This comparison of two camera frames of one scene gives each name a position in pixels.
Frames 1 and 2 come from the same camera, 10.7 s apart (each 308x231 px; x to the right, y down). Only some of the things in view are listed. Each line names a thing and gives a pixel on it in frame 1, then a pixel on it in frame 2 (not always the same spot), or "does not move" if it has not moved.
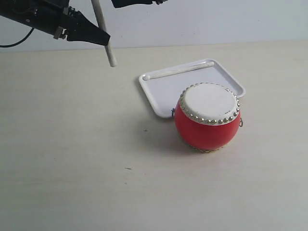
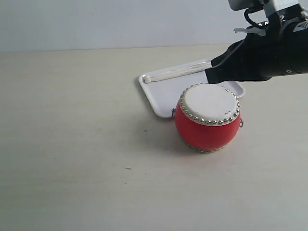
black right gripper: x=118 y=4 to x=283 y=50
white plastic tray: x=164 y=87 does not move
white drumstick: x=101 y=23 to x=199 y=67
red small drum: x=207 y=116 does not move
